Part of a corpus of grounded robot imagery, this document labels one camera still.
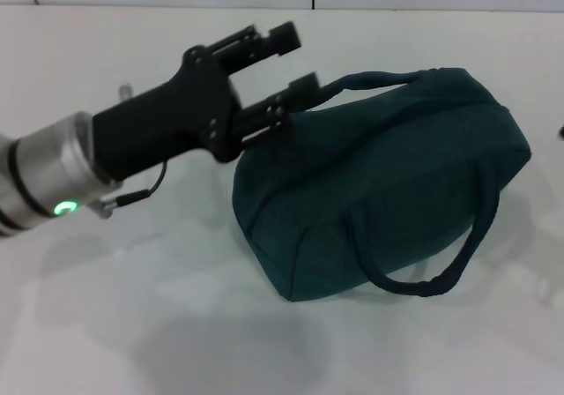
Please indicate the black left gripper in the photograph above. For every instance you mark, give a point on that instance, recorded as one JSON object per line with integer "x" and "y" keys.
{"x": 167, "y": 117}

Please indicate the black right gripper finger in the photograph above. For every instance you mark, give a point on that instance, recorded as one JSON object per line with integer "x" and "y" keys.
{"x": 561, "y": 132}

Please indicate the dark teal fabric bag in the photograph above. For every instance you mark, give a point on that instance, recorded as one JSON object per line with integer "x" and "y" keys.
{"x": 374, "y": 183}

